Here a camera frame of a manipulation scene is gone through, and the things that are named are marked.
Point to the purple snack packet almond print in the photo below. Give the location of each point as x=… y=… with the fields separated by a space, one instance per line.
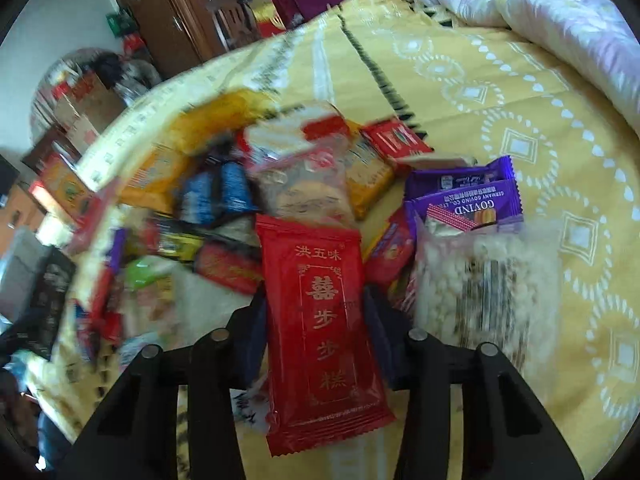
x=465 y=207

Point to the wooden slatted chair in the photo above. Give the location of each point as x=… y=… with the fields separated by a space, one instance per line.
x=232 y=22

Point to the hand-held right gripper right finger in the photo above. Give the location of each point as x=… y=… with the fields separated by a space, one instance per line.
x=382 y=340

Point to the green wall sign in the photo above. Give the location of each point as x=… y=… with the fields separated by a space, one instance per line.
x=120 y=22

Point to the stack of cardboard boxes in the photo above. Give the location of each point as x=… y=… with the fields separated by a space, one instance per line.
x=85 y=105

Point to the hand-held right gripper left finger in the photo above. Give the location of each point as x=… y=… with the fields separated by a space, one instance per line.
x=251 y=330

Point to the clear bag of white puffs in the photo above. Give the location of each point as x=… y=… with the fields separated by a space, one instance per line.
x=480 y=290

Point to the pale floral quilt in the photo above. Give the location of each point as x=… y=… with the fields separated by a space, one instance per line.
x=550 y=10

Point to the brown wooden wardrobe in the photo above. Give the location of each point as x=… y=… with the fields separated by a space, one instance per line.
x=165 y=10

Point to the orange carton box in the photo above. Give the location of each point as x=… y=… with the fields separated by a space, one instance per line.
x=65 y=185

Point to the pile of mixed snack packets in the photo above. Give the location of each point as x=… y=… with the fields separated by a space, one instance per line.
x=295 y=175

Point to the red snack packet gold print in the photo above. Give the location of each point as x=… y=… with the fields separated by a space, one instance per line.
x=320 y=320

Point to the yellow patterned bed sheet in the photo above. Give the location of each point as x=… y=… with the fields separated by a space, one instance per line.
x=500 y=110

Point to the purple snack packet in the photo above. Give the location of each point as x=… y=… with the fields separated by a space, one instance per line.
x=450 y=177

